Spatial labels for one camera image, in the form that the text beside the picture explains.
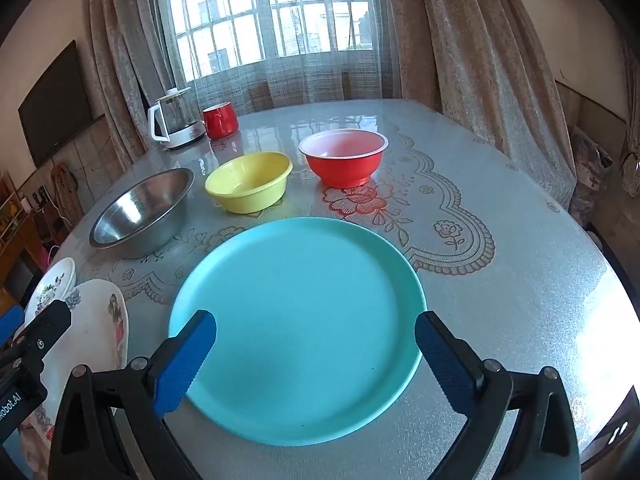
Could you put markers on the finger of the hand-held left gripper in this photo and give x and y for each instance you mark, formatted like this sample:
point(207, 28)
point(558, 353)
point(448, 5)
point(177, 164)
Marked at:
point(47, 327)
point(10, 321)

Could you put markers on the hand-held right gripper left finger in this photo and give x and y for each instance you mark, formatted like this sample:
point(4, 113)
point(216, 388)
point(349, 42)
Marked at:
point(185, 362)

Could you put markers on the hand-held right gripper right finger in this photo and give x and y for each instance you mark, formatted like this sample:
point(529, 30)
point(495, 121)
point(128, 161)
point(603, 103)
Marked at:
point(445, 365)

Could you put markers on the small white floral plate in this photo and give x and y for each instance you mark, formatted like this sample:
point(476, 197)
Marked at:
point(50, 285)

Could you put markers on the large white floral plate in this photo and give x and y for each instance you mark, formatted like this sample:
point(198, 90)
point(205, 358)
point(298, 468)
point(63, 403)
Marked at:
point(95, 340)

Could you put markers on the teal plastic plate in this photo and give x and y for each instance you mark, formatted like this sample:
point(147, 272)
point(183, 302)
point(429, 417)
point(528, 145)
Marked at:
point(300, 310)

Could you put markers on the stainless steel bowl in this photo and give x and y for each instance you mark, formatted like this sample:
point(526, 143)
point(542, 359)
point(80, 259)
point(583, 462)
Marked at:
point(140, 215)

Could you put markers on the yellow plastic bowl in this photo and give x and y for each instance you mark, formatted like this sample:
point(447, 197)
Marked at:
point(250, 182)

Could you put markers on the red plastic bowl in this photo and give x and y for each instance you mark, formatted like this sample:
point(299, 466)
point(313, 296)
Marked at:
point(345, 165)

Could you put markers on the wooden cabinet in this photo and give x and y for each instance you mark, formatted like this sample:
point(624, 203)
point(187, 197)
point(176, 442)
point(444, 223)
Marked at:
point(20, 240)

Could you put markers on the woven wicker item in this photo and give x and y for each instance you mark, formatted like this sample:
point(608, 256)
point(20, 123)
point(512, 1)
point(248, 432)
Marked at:
point(64, 187)

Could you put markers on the black flat television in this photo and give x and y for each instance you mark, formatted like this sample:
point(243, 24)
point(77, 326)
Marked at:
point(55, 105)

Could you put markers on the white glass electric kettle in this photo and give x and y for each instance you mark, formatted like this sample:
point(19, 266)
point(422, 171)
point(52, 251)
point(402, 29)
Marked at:
point(175, 122)

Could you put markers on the red mug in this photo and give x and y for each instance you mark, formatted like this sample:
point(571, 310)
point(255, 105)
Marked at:
point(220, 122)

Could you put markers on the patterned cushion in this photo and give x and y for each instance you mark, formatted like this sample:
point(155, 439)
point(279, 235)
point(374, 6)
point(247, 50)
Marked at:
point(590, 170)

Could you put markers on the beige textured curtain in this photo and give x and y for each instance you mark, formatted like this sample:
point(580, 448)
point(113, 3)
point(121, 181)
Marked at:
point(120, 60)
point(475, 85)

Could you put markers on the sheer white curtain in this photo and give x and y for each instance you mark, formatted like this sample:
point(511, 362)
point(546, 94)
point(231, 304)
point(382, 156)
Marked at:
point(300, 85)

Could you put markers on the tied beige curtain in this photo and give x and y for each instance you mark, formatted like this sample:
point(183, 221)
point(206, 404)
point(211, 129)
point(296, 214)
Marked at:
point(631, 125)

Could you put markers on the barred window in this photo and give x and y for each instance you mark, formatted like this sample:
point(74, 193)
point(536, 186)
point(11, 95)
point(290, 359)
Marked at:
point(280, 10)

